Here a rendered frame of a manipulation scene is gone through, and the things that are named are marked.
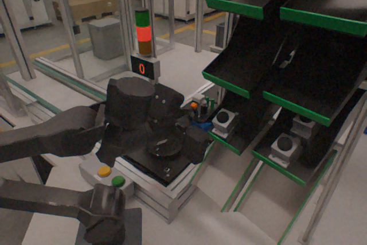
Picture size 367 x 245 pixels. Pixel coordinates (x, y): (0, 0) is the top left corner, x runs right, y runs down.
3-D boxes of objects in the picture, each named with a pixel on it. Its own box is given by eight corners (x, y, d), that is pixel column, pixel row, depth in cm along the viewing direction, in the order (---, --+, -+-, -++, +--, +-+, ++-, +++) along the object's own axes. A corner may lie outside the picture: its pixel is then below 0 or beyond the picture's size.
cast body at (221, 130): (227, 144, 65) (222, 129, 60) (214, 137, 68) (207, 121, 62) (245, 120, 68) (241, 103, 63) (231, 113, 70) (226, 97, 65)
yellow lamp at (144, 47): (145, 55, 96) (144, 42, 93) (136, 52, 98) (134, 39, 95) (154, 51, 99) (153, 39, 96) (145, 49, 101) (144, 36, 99)
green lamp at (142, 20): (143, 28, 90) (141, 13, 87) (133, 25, 93) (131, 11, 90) (152, 24, 93) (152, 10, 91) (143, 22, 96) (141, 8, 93)
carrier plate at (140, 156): (168, 186, 84) (168, 182, 83) (120, 154, 97) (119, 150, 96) (209, 147, 100) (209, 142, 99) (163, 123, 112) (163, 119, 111)
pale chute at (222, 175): (228, 213, 72) (221, 212, 69) (195, 184, 81) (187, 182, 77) (281, 127, 72) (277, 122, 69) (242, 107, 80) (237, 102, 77)
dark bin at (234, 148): (239, 156, 63) (234, 140, 57) (200, 131, 71) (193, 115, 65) (304, 80, 70) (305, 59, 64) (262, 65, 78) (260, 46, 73)
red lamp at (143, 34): (144, 42, 93) (143, 28, 90) (134, 39, 95) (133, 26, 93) (153, 38, 96) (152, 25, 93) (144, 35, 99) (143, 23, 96)
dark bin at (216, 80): (249, 100, 54) (243, 75, 48) (203, 78, 62) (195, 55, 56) (322, 18, 61) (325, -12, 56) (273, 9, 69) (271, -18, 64)
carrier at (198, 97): (211, 144, 101) (213, 119, 94) (165, 121, 113) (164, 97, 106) (240, 116, 117) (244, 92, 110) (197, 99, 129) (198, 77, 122)
